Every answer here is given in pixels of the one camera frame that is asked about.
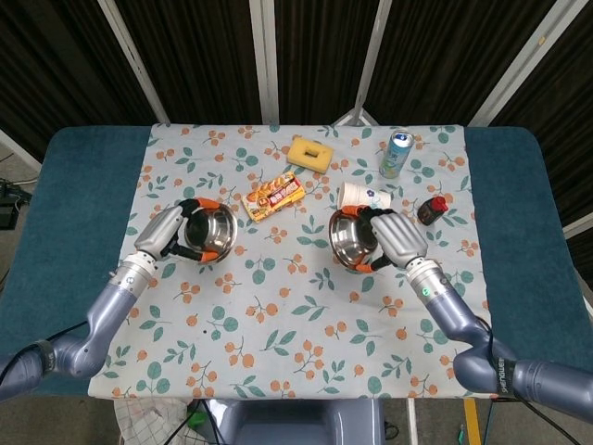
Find yellow sponge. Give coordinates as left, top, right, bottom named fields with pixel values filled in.
left=285, top=134, right=335, bottom=172

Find stacked white paper cups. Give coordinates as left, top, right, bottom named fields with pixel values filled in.
left=335, top=180, right=393, bottom=213

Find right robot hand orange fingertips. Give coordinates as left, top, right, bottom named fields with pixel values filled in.
left=340, top=203, right=430, bottom=274

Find yellow snack package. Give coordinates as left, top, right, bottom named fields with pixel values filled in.
left=241, top=170, right=307, bottom=224

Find light blue drink can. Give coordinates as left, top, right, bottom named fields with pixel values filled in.
left=378, top=128, right=414, bottom=181

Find steel bowl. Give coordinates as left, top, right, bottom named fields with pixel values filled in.
left=327, top=210, right=385, bottom=273
left=183, top=201, right=239, bottom=263

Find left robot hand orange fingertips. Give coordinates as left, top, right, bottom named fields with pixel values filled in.
left=132, top=197, right=223, bottom=265

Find black bottle red cap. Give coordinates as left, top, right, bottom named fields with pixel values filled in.
left=416, top=195, right=448, bottom=227

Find teal blue table cover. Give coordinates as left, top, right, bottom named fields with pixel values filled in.
left=0, top=124, right=593, bottom=400

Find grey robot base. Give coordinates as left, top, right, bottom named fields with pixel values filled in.
left=208, top=398, right=385, bottom=445

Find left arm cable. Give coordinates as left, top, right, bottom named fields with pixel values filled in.
left=0, top=320, right=90, bottom=372

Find white partition frame post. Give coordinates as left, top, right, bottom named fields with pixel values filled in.
left=467, top=0, right=576, bottom=127
left=562, top=211, right=593, bottom=240
left=333, top=0, right=395, bottom=127
left=248, top=0, right=282, bottom=125
left=96, top=0, right=170, bottom=125
left=0, top=128, right=43, bottom=169

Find white metal table leg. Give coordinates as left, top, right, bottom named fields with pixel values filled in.
left=406, top=399, right=419, bottom=445

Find floral tablecloth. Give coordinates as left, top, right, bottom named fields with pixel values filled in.
left=87, top=122, right=500, bottom=401

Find black power strip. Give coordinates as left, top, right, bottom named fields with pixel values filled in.
left=0, top=180, right=32, bottom=229

